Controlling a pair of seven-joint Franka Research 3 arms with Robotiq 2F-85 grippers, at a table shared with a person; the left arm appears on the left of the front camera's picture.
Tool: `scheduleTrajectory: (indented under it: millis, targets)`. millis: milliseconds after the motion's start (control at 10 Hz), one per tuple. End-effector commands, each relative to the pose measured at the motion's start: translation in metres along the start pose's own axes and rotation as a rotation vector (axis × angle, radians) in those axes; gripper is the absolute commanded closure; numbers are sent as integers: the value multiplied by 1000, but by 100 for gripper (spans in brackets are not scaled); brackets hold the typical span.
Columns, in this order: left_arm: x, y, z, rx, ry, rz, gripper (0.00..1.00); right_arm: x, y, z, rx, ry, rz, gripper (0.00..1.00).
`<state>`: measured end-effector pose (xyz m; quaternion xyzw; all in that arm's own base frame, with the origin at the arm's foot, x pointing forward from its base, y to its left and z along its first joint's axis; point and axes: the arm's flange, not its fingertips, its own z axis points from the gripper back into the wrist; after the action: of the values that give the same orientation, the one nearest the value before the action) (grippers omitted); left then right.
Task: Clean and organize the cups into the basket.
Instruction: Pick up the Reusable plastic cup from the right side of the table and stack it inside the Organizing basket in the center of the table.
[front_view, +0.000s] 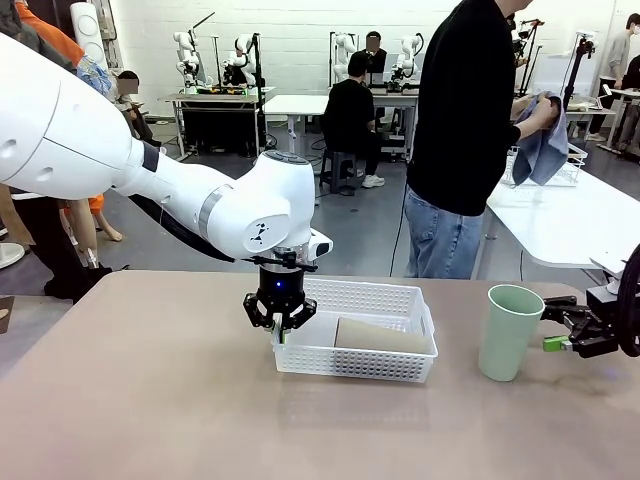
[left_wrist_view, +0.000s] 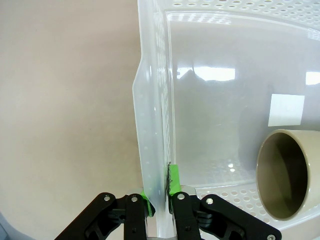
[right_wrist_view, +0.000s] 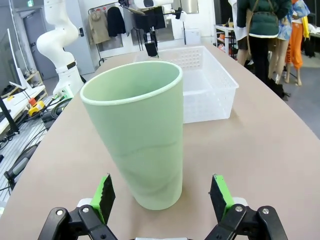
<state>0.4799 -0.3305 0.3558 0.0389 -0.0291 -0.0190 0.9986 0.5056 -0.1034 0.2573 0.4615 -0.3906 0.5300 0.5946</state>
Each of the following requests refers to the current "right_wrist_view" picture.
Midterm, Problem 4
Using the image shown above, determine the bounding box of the black hanging jacket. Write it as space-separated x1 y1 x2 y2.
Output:
106 6 127 38

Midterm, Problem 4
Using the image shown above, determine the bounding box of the yellow red emergency stop button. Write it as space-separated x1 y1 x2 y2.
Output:
27 97 46 117

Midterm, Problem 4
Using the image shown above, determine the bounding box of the white perforated plastic basket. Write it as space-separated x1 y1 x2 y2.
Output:
133 45 240 125

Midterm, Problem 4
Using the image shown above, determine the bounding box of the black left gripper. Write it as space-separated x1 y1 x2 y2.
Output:
142 26 160 59

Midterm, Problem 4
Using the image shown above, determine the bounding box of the white box appliance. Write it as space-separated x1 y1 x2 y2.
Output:
185 28 201 46

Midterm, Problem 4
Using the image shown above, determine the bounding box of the black cable bundle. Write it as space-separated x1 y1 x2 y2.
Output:
39 95 74 124

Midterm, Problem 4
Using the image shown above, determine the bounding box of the mannequin in blue floral shirt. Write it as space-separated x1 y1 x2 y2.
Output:
268 0 305 84

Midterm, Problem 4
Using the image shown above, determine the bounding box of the pale green plastic cup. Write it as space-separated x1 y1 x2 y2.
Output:
79 60 185 211

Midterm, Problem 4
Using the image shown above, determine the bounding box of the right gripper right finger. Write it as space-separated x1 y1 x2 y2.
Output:
206 173 288 240

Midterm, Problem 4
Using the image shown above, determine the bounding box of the mannequin in white shirt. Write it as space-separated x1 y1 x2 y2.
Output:
227 0 251 66

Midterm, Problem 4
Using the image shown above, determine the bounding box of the white shelf with shoes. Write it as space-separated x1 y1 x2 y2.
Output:
213 23 239 54

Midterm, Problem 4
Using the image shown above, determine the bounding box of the mannequin in green jacket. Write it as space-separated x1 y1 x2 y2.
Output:
236 0 281 87

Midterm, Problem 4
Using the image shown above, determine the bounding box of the black grey handled connector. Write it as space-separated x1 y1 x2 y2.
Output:
3 145 39 181

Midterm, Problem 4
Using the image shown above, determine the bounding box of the mannequin in orange clothes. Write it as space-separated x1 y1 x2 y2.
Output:
284 0 311 87

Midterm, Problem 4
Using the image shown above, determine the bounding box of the black metal clothes rack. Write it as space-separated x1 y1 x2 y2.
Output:
87 5 141 68

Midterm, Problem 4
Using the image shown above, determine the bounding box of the beige hanging coat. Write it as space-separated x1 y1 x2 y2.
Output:
88 10 111 46

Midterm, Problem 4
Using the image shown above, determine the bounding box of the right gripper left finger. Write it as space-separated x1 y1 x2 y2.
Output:
37 173 118 240

